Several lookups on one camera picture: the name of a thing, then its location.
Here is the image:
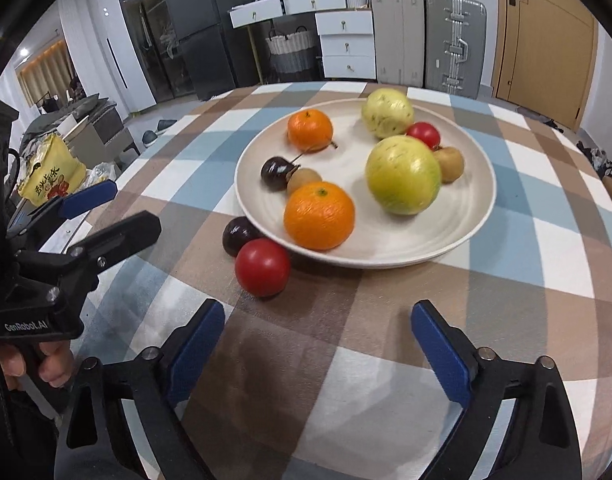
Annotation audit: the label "red cherry tomato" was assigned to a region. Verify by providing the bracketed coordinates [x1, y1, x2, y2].
[406, 122, 441, 151]
[234, 238, 291, 298]

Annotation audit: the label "dark cherry with stem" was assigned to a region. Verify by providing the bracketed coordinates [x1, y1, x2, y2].
[260, 150, 315, 192]

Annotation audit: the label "brown longan with stem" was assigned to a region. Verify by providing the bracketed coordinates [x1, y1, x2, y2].
[286, 167, 322, 196]

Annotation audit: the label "small mandarin orange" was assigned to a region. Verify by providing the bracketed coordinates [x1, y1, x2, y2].
[286, 108, 333, 153]

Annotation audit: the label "large orange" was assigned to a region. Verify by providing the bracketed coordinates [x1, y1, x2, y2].
[283, 181, 356, 252]

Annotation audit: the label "pale yellow spotted fruit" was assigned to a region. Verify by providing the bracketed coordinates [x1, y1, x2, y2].
[361, 88, 414, 140]

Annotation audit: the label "green-yellow passion fruit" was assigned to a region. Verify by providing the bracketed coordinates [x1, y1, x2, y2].
[364, 136, 441, 216]

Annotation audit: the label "person's left hand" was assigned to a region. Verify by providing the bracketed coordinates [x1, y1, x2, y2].
[0, 340, 74, 390]

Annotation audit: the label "yellow snack bag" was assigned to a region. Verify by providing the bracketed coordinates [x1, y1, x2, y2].
[17, 132, 86, 207]

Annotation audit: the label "grey slippers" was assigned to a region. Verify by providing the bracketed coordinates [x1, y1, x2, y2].
[142, 119, 176, 148]

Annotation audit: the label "dark glass wardrobe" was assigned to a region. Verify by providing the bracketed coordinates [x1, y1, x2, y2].
[120, 0, 194, 103]

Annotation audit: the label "cream round plate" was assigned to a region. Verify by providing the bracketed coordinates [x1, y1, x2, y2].
[234, 99, 497, 269]

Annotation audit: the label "black refrigerator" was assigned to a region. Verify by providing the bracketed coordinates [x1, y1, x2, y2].
[166, 0, 259, 100]

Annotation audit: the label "checkered tablecloth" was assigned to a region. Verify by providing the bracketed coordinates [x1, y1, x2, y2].
[74, 82, 612, 479]

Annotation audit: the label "woven laundry basket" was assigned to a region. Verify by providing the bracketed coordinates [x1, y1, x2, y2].
[266, 26, 317, 78]

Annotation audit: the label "shoes on floor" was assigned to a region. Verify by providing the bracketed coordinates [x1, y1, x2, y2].
[576, 141, 612, 186]

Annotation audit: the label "white drawer desk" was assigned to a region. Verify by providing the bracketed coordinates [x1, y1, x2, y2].
[230, 0, 376, 81]

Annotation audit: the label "beige suitcase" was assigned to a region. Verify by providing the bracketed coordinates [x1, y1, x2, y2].
[371, 0, 425, 88]

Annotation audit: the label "silver suitcase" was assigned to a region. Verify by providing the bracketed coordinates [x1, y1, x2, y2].
[424, 0, 487, 99]

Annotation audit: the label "wooden door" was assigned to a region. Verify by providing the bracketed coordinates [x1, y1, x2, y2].
[492, 0, 598, 130]

